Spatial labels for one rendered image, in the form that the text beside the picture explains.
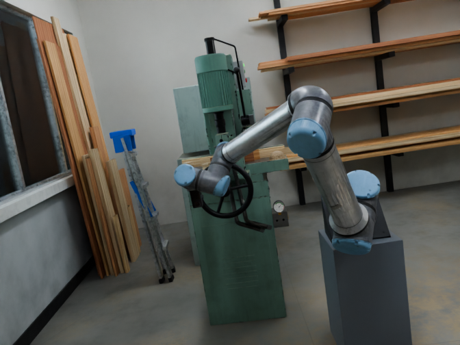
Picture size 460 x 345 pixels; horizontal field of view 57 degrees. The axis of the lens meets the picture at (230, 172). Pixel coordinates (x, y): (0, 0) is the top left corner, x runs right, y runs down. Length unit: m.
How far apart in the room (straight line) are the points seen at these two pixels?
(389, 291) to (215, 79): 1.35
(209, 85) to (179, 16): 2.52
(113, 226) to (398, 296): 2.33
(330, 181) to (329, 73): 3.46
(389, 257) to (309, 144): 0.86
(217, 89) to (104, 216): 1.67
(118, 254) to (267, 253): 1.60
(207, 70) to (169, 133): 2.46
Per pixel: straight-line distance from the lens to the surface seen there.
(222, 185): 1.67
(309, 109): 1.27
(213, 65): 2.32
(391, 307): 2.06
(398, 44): 4.52
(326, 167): 1.35
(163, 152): 4.75
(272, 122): 1.47
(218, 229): 2.33
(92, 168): 3.51
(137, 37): 4.82
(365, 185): 1.78
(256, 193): 2.27
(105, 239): 3.60
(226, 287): 2.45
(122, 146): 3.09
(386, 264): 1.97
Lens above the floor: 1.22
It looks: 9 degrees down
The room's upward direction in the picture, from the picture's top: 9 degrees counter-clockwise
